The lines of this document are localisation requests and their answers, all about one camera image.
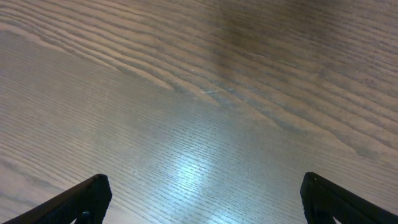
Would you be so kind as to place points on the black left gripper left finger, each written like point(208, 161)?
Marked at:
point(86, 202)

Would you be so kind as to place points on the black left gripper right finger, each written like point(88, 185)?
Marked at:
point(327, 203)

